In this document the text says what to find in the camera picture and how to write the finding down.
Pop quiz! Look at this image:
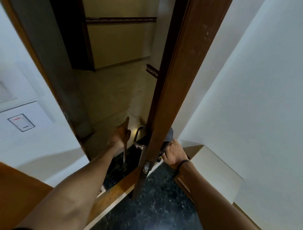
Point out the person's left hand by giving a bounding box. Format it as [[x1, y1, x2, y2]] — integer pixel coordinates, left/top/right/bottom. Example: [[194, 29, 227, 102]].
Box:
[[108, 117, 132, 152]]

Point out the person's right hand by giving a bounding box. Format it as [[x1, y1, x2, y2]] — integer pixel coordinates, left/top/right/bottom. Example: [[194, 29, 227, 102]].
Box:
[[162, 139, 190, 170]]

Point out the dark grey door handle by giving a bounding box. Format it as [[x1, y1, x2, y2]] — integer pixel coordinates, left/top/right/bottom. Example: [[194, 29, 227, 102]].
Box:
[[160, 127, 175, 159]]

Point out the person's right forearm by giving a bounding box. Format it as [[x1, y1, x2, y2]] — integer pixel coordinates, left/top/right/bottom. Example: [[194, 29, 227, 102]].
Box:
[[178, 161, 259, 230]]

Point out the person's left forearm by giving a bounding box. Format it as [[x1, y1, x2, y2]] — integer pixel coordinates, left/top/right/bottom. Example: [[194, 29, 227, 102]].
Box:
[[13, 142, 119, 230]]

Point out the silver door latch plate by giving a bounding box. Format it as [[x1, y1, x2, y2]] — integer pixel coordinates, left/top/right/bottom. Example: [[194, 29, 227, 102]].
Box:
[[143, 160, 153, 174]]

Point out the brown wooden skirting board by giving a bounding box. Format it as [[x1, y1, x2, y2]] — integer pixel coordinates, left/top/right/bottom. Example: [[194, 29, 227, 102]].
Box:
[[173, 174, 197, 206]]

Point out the brown wooden threshold strip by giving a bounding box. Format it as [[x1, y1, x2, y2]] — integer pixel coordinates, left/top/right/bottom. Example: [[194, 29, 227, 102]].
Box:
[[84, 166, 142, 230]]

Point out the brown wooden door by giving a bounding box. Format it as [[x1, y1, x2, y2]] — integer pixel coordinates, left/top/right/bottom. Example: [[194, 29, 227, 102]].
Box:
[[131, 0, 233, 201]]

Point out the dark wooden hallway door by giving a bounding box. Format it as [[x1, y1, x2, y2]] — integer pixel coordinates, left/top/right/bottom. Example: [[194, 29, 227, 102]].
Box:
[[50, 0, 96, 72]]

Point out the silver outer door handle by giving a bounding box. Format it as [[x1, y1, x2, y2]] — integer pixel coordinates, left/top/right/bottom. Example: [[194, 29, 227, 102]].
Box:
[[133, 126, 147, 150]]

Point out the white wall switch panel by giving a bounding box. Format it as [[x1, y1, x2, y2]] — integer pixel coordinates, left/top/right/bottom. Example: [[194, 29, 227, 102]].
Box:
[[7, 114, 36, 133]]

